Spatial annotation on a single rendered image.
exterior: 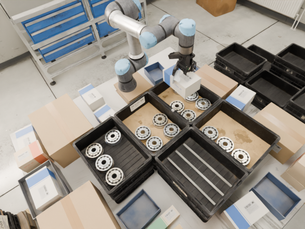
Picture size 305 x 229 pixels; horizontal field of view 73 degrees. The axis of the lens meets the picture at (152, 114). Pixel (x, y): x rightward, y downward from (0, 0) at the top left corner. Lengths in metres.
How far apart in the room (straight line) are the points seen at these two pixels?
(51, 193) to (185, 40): 1.03
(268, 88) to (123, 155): 1.63
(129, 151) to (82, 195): 0.36
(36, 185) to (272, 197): 1.31
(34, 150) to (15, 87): 2.10
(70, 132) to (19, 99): 1.97
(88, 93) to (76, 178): 0.66
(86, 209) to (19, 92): 2.51
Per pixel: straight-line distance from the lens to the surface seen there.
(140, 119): 1.42
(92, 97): 1.70
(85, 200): 1.19
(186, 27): 1.00
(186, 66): 1.12
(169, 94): 1.53
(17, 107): 3.22
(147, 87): 1.67
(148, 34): 1.00
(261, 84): 2.39
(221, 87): 1.57
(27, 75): 3.62
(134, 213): 1.32
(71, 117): 1.48
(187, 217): 1.30
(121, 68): 1.52
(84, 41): 3.12
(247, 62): 2.43
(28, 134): 1.71
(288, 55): 2.66
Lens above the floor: 1.98
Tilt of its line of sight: 54 degrees down
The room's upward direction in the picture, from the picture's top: 8 degrees counter-clockwise
